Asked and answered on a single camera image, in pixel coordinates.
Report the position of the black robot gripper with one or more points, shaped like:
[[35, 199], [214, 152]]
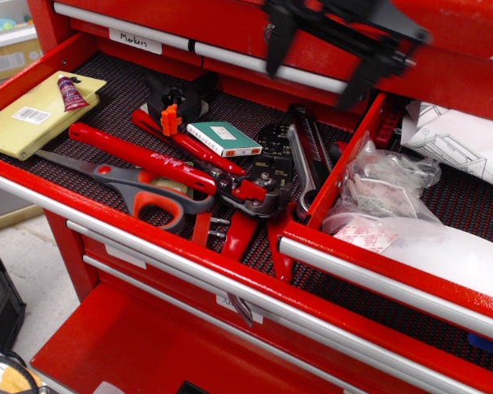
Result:
[[376, 31]]

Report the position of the black red crimping pliers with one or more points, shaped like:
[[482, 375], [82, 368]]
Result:
[[272, 171]]

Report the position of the clear bag of adhesive pads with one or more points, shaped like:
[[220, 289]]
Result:
[[380, 201]]

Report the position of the cardboard box on shelf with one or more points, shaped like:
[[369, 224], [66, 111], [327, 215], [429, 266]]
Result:
[[15, 57]]

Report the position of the red handled wire stripper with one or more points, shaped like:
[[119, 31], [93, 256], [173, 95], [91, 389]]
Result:
[[212, 174]]

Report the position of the grey orange scissors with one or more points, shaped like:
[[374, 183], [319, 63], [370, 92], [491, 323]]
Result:
[[136, 188]]

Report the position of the red bit holder strip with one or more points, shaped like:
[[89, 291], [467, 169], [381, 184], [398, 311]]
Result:
[[202, 230]]

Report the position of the red black screwdriver handle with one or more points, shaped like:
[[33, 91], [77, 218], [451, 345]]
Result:
[[336, 151]]

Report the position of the green white small box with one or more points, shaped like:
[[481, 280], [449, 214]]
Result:
[[224, 139]]

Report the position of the open right red drawer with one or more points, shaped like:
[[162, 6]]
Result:
[[459, 201]]

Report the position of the small red glue tube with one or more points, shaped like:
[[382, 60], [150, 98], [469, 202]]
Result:
[[72, 99]]

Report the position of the black orange spring clamp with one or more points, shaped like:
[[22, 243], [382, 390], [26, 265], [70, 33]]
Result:
[[175, 105]]

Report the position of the open bottom red drawer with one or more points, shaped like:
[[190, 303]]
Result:
[[142, 345]]

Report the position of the white rounded plastic object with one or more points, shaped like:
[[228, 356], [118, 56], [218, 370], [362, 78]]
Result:
[[445, 252]]

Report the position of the white printed instruction sheet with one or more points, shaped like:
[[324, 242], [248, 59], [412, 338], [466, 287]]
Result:
[[454, 138]]

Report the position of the silver black utility knife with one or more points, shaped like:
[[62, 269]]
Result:
[[310, 157]]

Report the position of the open red drawer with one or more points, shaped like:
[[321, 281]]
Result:
[[459, 201], [142, 345], [345, 334]]

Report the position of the blue tape piece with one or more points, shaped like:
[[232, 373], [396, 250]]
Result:
[[480, 342]]

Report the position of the red tool chest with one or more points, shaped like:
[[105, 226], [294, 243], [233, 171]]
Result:
[[454, 70]]

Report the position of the open left red drawer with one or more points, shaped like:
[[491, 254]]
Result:
[[345, 334]]

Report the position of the white markers label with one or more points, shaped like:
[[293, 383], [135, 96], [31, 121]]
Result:
[[135, 41]]

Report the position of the yellow flat plastic case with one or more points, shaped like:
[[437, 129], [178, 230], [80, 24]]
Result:
[[41, 114]]

